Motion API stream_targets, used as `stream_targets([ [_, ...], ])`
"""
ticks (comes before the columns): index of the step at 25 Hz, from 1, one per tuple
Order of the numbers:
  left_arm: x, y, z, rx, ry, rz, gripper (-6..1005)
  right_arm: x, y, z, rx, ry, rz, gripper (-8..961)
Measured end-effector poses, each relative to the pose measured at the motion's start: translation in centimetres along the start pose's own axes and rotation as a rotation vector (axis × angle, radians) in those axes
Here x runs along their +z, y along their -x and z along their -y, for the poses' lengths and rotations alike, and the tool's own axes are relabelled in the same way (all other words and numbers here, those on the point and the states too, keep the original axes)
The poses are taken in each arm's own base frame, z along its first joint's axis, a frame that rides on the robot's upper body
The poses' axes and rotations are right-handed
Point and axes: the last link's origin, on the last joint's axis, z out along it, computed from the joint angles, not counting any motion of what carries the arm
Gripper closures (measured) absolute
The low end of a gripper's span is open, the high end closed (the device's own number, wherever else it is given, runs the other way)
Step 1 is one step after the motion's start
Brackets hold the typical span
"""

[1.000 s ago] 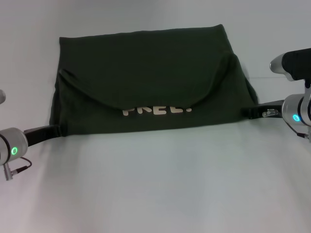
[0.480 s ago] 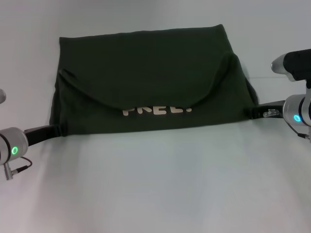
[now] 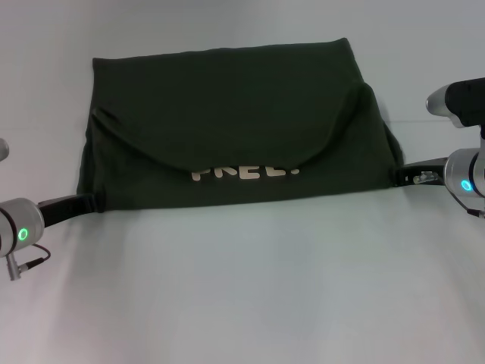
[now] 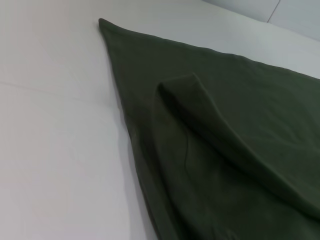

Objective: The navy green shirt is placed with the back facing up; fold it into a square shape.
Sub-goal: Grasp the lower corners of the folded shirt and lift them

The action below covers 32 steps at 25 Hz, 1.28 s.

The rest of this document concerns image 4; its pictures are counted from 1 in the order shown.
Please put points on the dark green t-shirt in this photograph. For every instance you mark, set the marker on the dark green t-shirt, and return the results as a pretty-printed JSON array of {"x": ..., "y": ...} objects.
[{"x": 225, "y": 150}]

